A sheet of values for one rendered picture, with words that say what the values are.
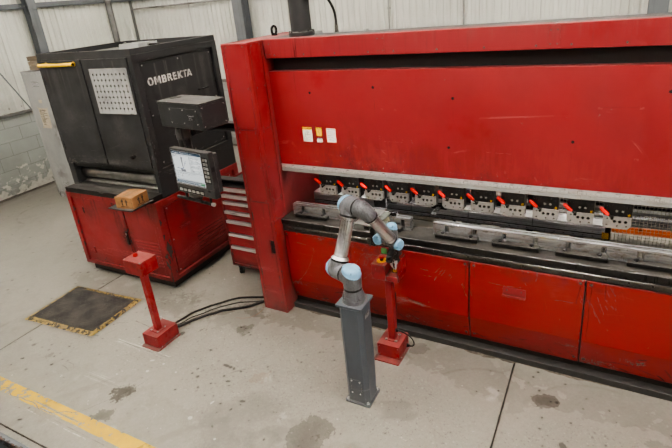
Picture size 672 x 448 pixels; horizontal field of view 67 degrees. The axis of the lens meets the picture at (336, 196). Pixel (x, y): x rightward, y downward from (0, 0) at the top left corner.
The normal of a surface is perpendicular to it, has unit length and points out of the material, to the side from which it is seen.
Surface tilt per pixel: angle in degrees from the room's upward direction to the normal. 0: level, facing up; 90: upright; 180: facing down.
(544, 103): 90
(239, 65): 90
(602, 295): 90
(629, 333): 90
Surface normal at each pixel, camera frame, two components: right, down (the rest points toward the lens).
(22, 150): 0.88, 0.10
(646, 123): -0.48, 0.36
